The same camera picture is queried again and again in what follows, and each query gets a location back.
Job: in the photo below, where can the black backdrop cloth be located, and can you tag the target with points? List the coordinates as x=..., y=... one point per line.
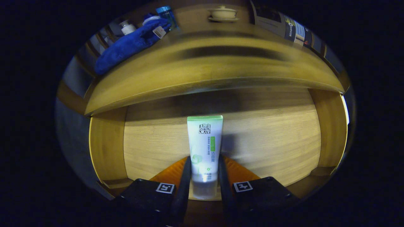
x=72, y=142

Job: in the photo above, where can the wooden cabinet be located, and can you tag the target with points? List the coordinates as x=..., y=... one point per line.
x=192, y=15

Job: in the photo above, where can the grey spine book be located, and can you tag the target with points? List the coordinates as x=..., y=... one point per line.
x=300, y=33

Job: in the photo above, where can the teal blue bottle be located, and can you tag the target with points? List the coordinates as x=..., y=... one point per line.
x=165, y=13

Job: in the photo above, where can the white bottle with blue cap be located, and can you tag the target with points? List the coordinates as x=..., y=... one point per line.
x=151, y=19

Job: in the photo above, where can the beige saucer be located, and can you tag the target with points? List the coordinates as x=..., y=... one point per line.
x=223, y=20

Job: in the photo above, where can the white green facial cleanser tube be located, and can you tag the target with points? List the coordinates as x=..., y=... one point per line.
x=205, y=142

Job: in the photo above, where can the beige lidded teacup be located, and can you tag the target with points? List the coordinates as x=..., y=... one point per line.
x=223, y=13

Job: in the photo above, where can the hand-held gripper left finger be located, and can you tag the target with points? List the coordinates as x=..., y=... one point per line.
x=184, y=189

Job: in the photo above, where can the wooden drawer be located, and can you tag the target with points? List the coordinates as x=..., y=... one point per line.
x=268, y=142

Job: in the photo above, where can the blue folded towel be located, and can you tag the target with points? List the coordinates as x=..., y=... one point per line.
x=126, y=47

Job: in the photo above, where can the white pump bottle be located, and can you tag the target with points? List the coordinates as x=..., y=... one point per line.
x=128, y=29

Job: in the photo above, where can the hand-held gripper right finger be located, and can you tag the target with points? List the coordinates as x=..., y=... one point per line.
x=224, y=192

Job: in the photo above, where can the wooden countertop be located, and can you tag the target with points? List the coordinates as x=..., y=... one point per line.
x=189, y=75

